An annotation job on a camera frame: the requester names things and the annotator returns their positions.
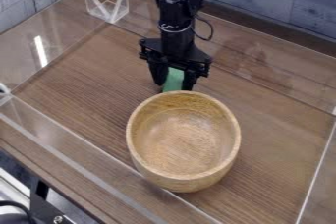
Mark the black table frame bracket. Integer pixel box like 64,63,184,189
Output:
30,179,92,224

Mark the green stick block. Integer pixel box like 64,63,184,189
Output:
162,68,184,92

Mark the wooden bowl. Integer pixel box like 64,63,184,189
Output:
125,90,241,193

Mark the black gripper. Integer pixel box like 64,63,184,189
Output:
138,28,212,90

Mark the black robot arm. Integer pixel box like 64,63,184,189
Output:
138,0,213,90

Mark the black cable at corner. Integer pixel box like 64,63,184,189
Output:
0,199,37,224

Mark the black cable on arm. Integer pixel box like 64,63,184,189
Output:
190,15,214,42

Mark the clear acrylic corner bracket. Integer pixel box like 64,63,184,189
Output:
84,0,128,24

